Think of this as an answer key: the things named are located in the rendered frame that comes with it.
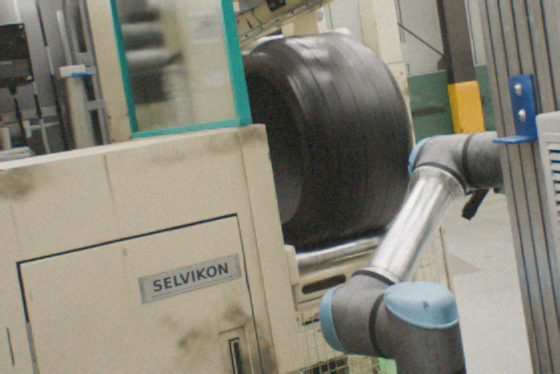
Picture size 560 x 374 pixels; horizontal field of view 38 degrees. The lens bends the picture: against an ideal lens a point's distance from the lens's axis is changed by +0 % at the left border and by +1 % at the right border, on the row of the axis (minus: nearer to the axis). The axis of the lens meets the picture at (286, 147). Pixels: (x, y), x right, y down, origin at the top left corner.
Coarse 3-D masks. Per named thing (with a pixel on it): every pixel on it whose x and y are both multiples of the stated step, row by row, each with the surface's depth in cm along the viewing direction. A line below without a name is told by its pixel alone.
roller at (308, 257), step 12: (348, 240) 209; (360, 240) 210; (372, 240) 211; (300, 252) 203; (312, 252) 204; (324, 252) 205; (336, 252) 206; (348, 252) 208; (360, 252) 211; (300, 264) 202; (312, 264) 204
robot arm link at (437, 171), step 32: (416, 160) 170; (448, 160) 164; (416, 192) 162; (448, 192) 162; (416, 224) 156; (384, 256) 151; (416, 256) 153; (352, 288) 146; (384, 288) 145; (320, 320) 147; (352, 320) 141; (352, 352) 145
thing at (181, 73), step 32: (128, 0) 155; (160, 0) 139; (192, 0) 127; (224, 0) 116; (128, 32) 158; (160, 32) 142; (192, 32) 129; (224, 32) 117; (128, 64) 161; (160, 64) 145; (192, 64) 131; (224, 64) 120; (128, 96) 164; (160, 96) 148; (192, 96) 134; (224, 96) 122; (160, 128) 151; (192, 128) 134
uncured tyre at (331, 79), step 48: (288, 48) 205; (336, 48) 206; (288, 96) 200; (336, 96) 195; (384, 96) 201; (288, 144) 249; (336, 144) 193; (384, 144) 199; (288, 192) 244; (336, 192) 196; (384, 192) 203; (288, 240) 214; (336, 240) 209
